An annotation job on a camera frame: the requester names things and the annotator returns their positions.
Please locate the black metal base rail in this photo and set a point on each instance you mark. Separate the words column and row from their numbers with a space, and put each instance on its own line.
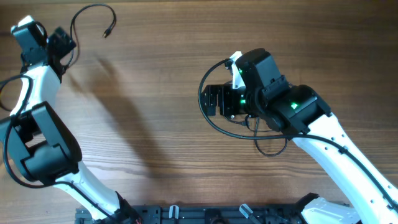
column 280, row 213

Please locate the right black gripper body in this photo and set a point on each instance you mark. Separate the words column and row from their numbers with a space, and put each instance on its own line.
column 234, row 101

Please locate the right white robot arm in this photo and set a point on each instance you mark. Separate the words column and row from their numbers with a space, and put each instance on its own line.
column 297, row 113

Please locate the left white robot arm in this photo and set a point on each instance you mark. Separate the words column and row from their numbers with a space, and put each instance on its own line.
column 39, row 151

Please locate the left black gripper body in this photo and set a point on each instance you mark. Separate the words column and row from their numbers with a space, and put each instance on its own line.
column 56, row 46

